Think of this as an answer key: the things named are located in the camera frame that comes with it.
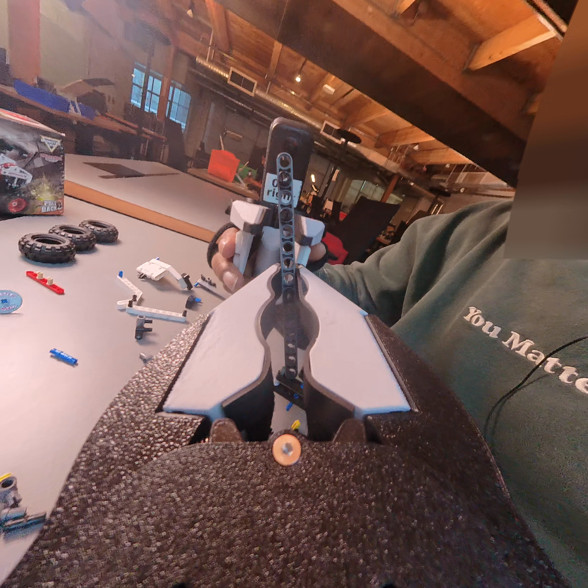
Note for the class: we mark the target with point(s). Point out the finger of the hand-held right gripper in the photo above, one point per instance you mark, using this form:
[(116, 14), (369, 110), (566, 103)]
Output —
[(310, 232), (248, 213)]

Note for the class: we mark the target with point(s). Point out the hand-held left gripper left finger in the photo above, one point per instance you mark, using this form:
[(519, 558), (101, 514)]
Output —
[(216, 363)]

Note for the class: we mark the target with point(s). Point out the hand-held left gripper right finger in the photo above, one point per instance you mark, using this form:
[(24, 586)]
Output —
[(358, 367)]

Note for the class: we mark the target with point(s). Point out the long grey holed beam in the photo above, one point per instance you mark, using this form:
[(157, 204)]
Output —
[(287, 239)]

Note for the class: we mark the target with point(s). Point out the black toy truck chassis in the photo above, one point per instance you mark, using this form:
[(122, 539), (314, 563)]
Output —
[(291, 386)]

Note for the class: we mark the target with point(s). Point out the grey elbow connector with pin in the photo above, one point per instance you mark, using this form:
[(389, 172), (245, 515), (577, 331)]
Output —
[(20, 521)]

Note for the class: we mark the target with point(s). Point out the grey desk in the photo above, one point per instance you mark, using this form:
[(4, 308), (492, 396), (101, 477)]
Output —
[(69, 390)]

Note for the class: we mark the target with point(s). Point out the person's right hand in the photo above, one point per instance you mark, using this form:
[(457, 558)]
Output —
[(227, 271)]

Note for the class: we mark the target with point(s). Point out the red plastic chair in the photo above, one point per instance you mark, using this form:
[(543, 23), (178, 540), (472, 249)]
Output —
[(337, 248)]

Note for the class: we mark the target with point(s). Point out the red plastic bin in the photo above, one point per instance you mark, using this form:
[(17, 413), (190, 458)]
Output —
[(223, 165)]

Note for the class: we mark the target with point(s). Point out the black connector with blue pin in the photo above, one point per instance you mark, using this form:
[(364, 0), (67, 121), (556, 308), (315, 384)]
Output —
[(192, 301)]

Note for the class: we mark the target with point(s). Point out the white angled beam assembly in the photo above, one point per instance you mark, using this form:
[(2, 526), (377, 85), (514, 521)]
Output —
[(156, 312)]

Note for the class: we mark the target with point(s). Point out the grey and white beam assembly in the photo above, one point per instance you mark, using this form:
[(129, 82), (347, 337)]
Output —
[(209, 285)]

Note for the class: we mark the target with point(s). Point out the dark pin connector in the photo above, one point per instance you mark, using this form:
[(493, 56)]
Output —
[(142, 327)]

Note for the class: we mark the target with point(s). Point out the grey table with wooden edge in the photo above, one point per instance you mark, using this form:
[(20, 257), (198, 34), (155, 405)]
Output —
[(151, 188)]

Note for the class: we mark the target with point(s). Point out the white panel assembly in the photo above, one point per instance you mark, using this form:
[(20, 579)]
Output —
[(156, 268)]

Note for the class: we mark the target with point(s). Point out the black rubber tyre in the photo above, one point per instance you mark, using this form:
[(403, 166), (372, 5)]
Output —
[(78, 236), (46, 248), (101, 231)]

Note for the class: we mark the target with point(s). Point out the window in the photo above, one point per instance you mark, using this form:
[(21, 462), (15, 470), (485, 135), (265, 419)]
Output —
[(156, 94)]

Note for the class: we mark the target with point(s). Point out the long blue pin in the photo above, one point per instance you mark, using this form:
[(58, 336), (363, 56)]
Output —
[(63, 356)]

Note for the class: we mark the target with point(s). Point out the red beam with tan pins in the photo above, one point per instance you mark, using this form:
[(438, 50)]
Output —
[(46, 281)]

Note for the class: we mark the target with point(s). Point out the blue round printed disc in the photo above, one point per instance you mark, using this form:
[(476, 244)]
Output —
[(9, 302)]

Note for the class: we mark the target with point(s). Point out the toy truck set box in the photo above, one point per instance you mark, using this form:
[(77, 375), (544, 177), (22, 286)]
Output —
[(32, 170)]

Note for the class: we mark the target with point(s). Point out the small grey axle connector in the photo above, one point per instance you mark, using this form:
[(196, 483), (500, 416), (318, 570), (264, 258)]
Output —
[(9, 492)]

